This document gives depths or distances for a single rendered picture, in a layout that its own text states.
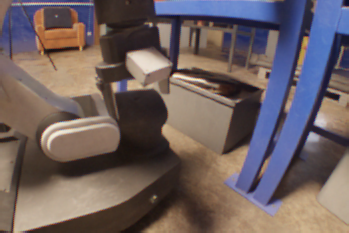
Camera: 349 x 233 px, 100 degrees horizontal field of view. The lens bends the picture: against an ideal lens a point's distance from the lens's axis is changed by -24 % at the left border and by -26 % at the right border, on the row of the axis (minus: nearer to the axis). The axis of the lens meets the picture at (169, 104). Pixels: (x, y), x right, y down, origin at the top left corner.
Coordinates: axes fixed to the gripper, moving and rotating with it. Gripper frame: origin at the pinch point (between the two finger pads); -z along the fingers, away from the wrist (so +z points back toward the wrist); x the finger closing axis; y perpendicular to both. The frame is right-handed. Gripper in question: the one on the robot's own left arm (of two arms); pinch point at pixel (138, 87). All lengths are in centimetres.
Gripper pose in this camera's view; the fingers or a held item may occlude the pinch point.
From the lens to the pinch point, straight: 31.3
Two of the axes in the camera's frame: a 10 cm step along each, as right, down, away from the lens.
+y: 6.7, 2.7, -6.9
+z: -1.1, -8.8, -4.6
